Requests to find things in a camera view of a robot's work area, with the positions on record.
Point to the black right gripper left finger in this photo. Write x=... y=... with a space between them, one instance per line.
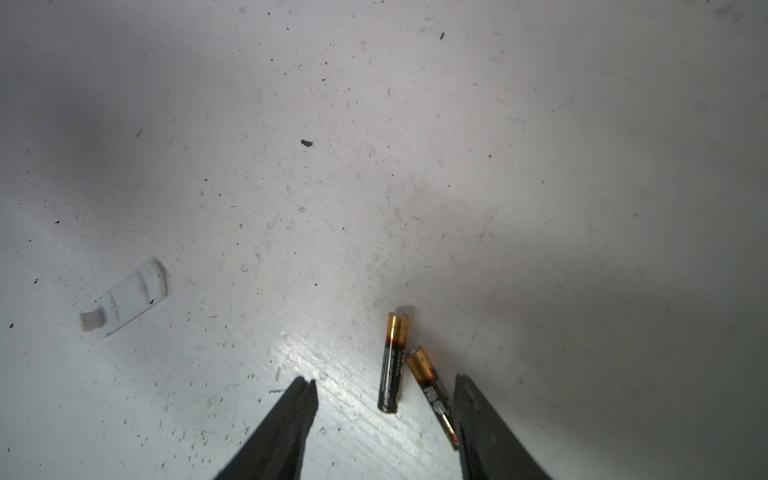
x=275 y=449

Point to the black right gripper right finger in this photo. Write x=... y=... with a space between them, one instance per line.
x=488 y=449

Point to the black gold AAA battery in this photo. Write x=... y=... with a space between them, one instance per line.
x=434 y=391
x=393 y=355

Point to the white battery cover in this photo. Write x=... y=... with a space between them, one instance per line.
x=140 y=291

